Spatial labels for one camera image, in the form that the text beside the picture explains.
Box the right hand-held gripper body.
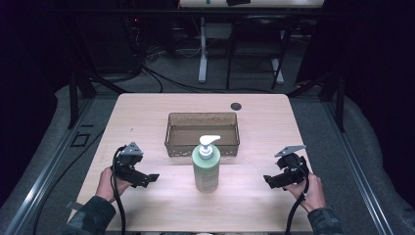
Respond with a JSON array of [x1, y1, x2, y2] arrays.
[[274, 144, 310, 189]]

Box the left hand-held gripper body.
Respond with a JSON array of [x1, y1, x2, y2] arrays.
[[112, 141, 151, 189]]

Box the green pump soap bottle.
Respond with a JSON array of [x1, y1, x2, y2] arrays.
[[191, 134, 222, 194]]

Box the person's right hand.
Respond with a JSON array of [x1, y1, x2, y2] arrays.
[[283, 172, 327, 213]]

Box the person's left hand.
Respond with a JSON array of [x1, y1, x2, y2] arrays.
[[95, 166, 132, 204]]

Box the white desk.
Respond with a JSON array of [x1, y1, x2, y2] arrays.
[[178, 0, 326, 85]]

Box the left hand-held gripper cable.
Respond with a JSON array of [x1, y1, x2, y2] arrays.
[[110, 146, 127, 235]]

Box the hand-held gripper cable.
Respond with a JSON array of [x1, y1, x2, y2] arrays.
[[284, 162, 310, 235], [110, 146, 127, 235]]

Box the right hand-held gripper cable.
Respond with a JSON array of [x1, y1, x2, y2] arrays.
[[284, 162, 310, 235]]

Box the aluminium floor rail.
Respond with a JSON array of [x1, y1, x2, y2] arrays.
[[2, 97, 96, 235], [320, 100, 395, 235]]

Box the black floor cable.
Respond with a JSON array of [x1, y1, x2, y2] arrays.
[[31, 129, 106, 235]]

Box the black frame post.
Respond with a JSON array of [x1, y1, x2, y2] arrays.
[[335, 72, 346, 133], [68, 70, 80, 129]]

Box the bundle of black cables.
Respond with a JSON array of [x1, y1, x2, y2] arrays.
[[128, 16, 278, 95]]

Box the black metal chair frame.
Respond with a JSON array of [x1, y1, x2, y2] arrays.
[[225, 14, 296, 91]]

